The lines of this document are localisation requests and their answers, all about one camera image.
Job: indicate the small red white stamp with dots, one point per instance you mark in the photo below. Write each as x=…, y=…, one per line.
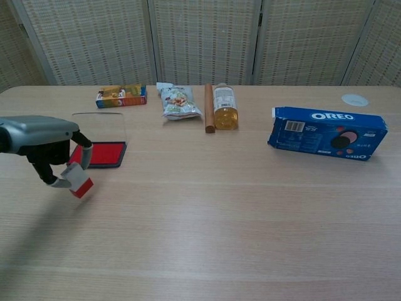
x=80, y=183

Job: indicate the yellow drink bottle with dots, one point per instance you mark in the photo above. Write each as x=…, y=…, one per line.
x=225, y=109

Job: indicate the blue Oreo cookie box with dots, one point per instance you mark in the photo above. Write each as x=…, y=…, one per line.
x=326, y=133

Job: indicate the woven folding screen panel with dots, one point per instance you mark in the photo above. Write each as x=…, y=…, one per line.
x=313, y=40
x=382, y=50
x=203, y=40
x=15, y=56
x=91, y=40

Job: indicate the white round table grommet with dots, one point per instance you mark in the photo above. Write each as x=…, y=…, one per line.
x=355, y=99

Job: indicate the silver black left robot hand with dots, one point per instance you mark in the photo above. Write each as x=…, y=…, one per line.
x=37, y=131

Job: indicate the white nut snack bag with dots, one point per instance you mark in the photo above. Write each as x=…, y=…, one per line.
x=178, y=102

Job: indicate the wooden rolling pin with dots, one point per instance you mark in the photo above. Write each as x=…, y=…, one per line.
x=209, y=109

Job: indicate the red ink pad clear lid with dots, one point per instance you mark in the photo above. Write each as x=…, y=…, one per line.
x=106, y=153

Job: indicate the colourful orange snack box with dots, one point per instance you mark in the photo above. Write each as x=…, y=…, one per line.
x=122, y=97

